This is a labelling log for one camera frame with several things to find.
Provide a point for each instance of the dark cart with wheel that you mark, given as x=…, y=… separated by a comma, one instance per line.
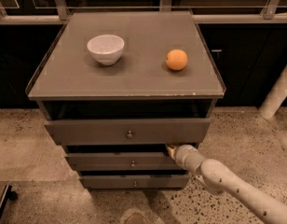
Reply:
x=8, y=194

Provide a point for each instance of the white ceramic bowl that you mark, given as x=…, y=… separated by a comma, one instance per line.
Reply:
x=106, y=49

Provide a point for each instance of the round floor drain cover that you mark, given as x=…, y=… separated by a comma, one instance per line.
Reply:
x=135, y=218

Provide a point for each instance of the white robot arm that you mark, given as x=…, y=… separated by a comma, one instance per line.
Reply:
x=216, y=178

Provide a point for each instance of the orange fruit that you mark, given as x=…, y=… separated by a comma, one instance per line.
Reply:
x=176, y=59

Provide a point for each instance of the white diagonal post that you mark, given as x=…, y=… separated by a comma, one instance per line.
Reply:
x=275, y=97

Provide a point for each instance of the grey top drawer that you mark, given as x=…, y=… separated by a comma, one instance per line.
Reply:
x=127, y=131

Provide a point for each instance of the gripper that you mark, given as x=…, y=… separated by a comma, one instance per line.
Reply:
x=180, y=153

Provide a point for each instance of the grey drawer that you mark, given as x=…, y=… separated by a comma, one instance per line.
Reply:
x=127, y=131
x=137, y=161
x=134, y=181

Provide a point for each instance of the grey bottom drawer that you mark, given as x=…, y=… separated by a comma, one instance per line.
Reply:
x=134, y=181

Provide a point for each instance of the grey drawer cabinet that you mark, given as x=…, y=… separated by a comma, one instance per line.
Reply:
x=70, y=84

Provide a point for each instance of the metal window rail frame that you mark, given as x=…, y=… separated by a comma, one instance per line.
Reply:
x=202, y=11

